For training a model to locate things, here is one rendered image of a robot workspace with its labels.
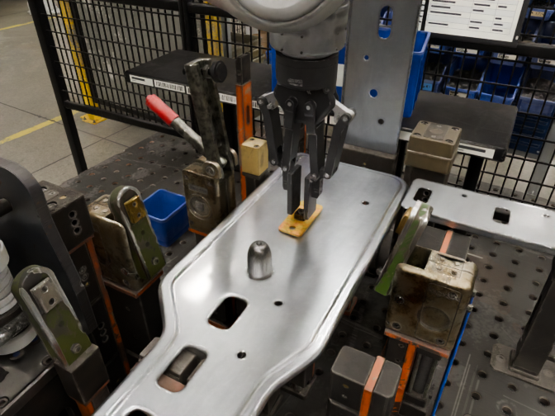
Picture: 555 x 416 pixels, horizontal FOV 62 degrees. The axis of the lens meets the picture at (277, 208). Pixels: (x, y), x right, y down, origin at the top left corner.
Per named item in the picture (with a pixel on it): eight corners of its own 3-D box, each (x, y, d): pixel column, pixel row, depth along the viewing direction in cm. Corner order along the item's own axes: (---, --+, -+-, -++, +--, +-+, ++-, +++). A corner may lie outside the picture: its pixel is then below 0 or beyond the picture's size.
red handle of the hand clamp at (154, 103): (219, 167, 68) (140, 96, 69) (213, 177, 70) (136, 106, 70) (234, 155, 71) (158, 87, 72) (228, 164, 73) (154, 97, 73)
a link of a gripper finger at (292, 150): (296, 101, 57) (285, 98, 57) (285, 176, 63) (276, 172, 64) (309, 91, 59) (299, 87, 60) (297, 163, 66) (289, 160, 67)
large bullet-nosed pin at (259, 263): (264, 291, 59) (263, 252, 55) (244, 283, 60) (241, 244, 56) (276, 276, 61) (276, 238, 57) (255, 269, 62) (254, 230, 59)
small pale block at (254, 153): (262, 306, 95) (258, 148, 74) (248, 300, 96) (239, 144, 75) (270, 295, 97) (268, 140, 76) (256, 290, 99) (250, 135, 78)
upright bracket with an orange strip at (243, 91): (251, 292, 98) (240, 57, 69) (246, 290, 99) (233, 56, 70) (258, 283, 100) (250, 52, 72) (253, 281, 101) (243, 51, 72)
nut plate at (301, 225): (301, 238, 65) (301, 231, 64) (277, 229, 66) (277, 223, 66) (324, 207, 71) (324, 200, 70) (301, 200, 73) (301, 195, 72)
